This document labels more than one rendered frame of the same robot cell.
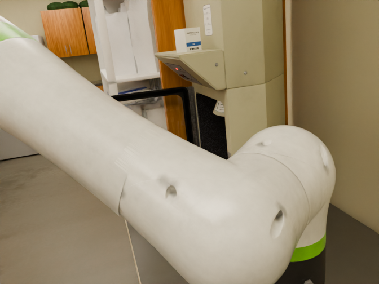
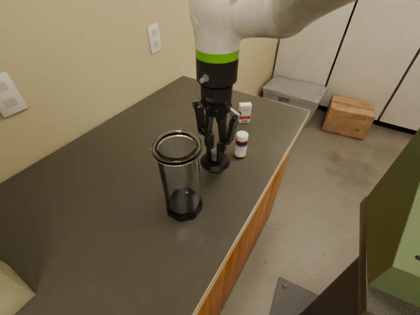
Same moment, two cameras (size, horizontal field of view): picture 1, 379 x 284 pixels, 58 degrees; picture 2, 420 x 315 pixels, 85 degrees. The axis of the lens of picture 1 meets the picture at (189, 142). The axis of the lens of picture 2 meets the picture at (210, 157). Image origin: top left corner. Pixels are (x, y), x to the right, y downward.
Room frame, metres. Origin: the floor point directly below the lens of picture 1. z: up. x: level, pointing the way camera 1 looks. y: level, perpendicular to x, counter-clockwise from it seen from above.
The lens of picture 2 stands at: (0.72, 0.25, 1.48)
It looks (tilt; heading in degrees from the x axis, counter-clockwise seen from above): 43 degrees down; 227
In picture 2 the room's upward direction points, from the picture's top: straight up
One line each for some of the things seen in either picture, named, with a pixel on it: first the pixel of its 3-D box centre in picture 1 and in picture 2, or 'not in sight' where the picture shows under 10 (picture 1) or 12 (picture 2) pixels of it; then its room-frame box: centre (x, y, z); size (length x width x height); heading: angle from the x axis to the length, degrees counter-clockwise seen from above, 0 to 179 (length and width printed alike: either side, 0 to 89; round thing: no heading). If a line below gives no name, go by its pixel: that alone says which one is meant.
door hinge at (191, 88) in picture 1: (196, 141); not in sight; (1.17, -0.02, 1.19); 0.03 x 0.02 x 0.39; 15
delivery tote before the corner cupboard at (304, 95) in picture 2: not in sight; (291, 100); (-1.57, -0.82, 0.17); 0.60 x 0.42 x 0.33; 103
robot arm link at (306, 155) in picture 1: (281, 187); (222, 17); (0.36, -0.10, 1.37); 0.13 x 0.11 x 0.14; 143
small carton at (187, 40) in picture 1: (188, 40); not in sight; (0.97, -0.03, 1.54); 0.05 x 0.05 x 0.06; 33
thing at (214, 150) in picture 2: not in sight; (215, 158); (0.36, -0.10, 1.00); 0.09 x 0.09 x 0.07
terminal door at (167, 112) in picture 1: (150, 147); not in sight; (1.16, 0.14, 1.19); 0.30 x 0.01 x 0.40; 96
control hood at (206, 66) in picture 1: (186, 69); not in sight; (1.02, -0.01, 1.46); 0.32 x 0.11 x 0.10; 15
